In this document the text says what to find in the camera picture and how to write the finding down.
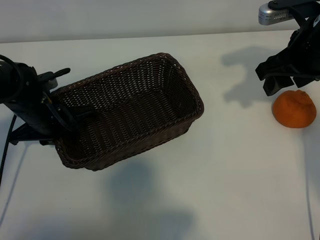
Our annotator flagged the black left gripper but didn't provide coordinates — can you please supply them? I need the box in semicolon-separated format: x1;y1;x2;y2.
7;63;94;147

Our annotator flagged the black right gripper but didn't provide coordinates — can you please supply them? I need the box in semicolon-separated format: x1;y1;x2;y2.
255;14;320;97

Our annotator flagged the orange fruit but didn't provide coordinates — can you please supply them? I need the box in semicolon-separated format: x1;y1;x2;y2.
271;89;317;129

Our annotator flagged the dark brown wicker basket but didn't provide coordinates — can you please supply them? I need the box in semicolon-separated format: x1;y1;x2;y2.
49;52;205;172

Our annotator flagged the black flat ribbon cable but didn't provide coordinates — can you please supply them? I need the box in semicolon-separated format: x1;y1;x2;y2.
41;91;79;133

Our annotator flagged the black braided cable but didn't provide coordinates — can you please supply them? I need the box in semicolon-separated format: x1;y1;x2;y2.
0;114;18;187

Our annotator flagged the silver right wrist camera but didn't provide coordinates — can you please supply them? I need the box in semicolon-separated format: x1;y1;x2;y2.
258;0;320;26

